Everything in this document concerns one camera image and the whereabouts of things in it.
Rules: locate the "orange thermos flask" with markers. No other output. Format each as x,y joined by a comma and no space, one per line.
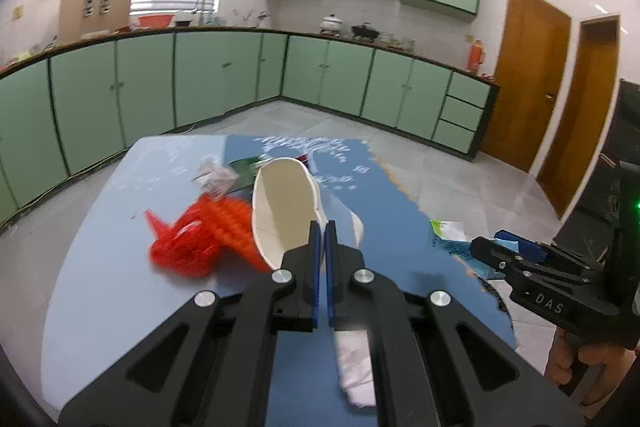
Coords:
476,57

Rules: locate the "black glass cabinet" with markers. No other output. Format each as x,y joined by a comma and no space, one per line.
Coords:
589,231

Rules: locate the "blue tree-print tablecloth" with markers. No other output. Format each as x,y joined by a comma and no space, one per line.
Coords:
145,248

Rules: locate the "green lower kitchen cabinets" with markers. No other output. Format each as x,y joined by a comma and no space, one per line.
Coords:
68,111

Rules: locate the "light blue snack wrapper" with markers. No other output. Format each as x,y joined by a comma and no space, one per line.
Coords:
450,237

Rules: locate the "green silver snack wrapper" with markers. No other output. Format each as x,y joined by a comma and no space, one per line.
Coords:
246,170

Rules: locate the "black wok pan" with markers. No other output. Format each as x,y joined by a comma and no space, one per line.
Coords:
364,32

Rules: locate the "blue white paper cup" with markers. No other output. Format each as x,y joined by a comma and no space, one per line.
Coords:
286,199

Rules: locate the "brown wooden door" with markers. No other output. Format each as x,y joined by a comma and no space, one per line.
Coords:
529,73
585,111

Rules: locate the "red plastic basin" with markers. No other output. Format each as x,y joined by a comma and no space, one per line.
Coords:
155,21

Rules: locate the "brown cardboard box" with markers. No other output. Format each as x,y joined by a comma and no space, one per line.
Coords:
78,19

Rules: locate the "orange foam fruit net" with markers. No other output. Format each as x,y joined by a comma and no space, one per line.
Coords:
229,220

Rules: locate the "white tissue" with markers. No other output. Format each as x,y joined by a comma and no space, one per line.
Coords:
355,367

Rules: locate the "red plastic bag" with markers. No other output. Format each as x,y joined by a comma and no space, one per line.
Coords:
184,247

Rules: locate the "white cooking pot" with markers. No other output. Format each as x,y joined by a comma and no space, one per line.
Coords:
331,25

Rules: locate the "white paper scrap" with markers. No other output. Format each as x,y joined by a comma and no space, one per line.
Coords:
214,179

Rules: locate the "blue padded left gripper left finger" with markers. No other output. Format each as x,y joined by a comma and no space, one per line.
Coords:
314,270

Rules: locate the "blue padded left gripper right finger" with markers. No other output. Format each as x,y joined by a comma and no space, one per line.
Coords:
330,250

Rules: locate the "steel kitchen faucet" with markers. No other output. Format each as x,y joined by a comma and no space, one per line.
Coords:
199,11

